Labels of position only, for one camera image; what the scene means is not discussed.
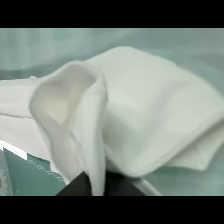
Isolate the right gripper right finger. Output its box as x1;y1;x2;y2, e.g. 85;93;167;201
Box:
104;171;148;197

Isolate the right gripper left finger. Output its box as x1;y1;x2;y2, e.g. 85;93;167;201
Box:
54;171;93;197

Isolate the white T-shirt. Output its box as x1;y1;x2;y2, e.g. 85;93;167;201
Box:
0;45;224;197

